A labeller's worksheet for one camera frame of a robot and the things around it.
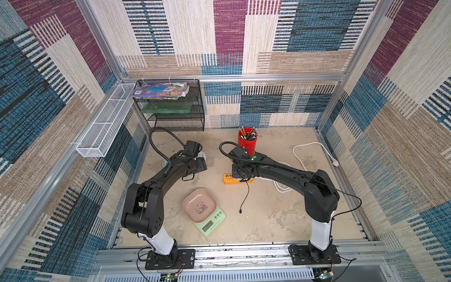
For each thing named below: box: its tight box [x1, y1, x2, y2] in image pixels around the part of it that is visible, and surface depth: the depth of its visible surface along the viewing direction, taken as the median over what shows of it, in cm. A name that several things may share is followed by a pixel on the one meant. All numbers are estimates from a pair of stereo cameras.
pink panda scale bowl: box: [182, 188, 218, 223], surface depth 86 cm
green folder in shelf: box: [140, 101, 193, 114], surface depth 101 cm
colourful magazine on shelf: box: [130, 82, 190, 100], surface depth 83 cm
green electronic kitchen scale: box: [188, 204, 227, 237], surface depth 83 cm
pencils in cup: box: [239, 125, 259, 141], surface depth 99 cm
